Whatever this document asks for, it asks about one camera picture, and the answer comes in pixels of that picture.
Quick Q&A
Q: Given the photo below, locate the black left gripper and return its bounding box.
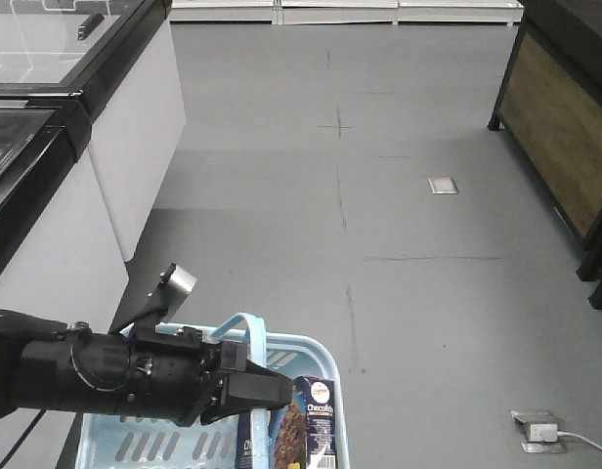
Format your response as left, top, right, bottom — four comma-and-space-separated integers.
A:
124, 325, 292, 427

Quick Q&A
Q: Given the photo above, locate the dark blue cookie box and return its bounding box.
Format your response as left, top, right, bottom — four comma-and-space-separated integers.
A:
267, 375, 338, 469

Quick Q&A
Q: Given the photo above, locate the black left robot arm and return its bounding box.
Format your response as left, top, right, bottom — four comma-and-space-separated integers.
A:
0, 309, 293, 427

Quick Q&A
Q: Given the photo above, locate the near white chest freezer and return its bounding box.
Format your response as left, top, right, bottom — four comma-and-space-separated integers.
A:
0, 101, 128, 331

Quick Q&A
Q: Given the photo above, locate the white chest freezer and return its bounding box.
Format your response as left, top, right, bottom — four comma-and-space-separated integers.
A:
0, 101, 128, 331
0, 1, 186, 261

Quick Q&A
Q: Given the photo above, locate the small steel floor plate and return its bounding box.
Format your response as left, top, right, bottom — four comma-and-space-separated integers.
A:
428, 176, 459, 194

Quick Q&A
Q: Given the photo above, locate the white power adapter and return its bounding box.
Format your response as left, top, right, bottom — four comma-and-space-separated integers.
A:
524, 422, 559, 445

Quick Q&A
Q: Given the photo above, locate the far white chest freezer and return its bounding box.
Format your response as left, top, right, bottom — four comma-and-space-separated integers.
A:
0, 1, 186, 261

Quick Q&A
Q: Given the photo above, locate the wooden black-framed display stand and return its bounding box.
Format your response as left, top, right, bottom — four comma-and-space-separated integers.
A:
488, 1, 602, 310

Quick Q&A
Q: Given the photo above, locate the white shelf base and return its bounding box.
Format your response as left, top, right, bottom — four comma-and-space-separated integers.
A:
169, 0, 523, 25

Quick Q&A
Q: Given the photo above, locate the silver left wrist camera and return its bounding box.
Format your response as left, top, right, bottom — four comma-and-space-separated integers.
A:
108, 263, 197, 333

